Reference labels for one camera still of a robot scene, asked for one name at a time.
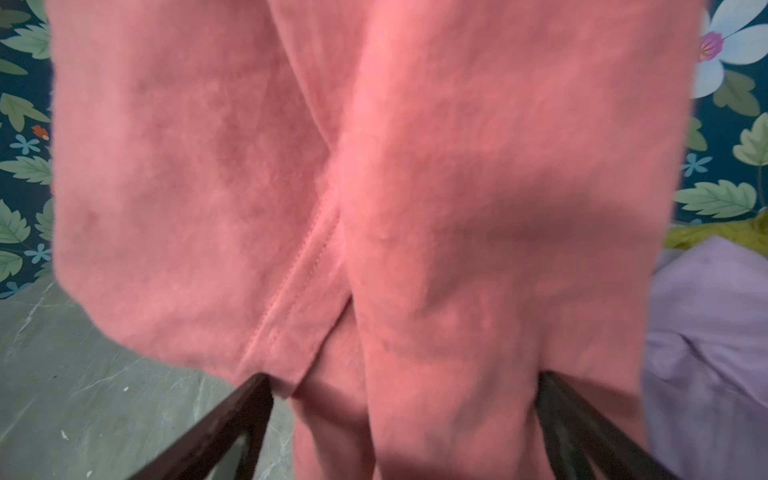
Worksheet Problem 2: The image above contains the lilac purple cloth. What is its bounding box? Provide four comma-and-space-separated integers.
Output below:
642, 237, 767, 479

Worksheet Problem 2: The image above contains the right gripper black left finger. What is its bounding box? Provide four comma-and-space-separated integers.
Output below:
132, 373, 274, 479

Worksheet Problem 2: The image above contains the lime green cloth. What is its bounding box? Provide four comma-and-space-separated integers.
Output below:
663, 210, 767, 257

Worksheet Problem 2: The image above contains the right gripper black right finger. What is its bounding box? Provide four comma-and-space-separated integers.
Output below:
535, 371, 678, 480

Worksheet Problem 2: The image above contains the pink red cloth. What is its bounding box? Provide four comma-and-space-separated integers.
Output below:
45, 1, 704, 479

